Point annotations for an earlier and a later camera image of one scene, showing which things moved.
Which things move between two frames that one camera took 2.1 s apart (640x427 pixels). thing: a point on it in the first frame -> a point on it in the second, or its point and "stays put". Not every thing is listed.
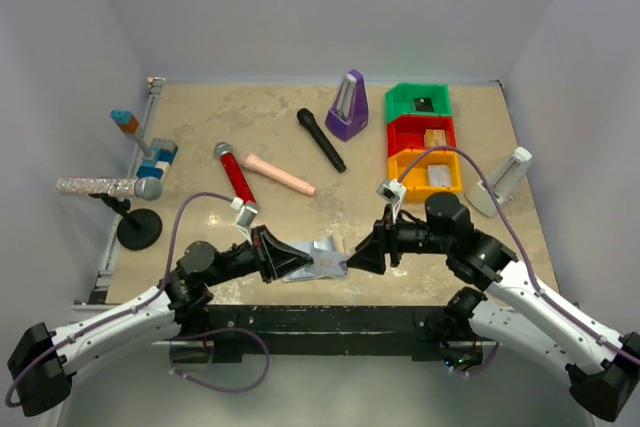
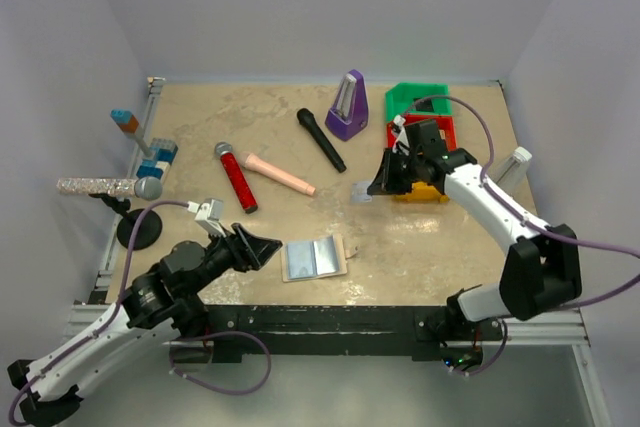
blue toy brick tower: (160, 154) stays put
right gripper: (371, 252) -> (386, 181)
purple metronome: (348, 114) stays put
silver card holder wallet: (326, 259) stays put
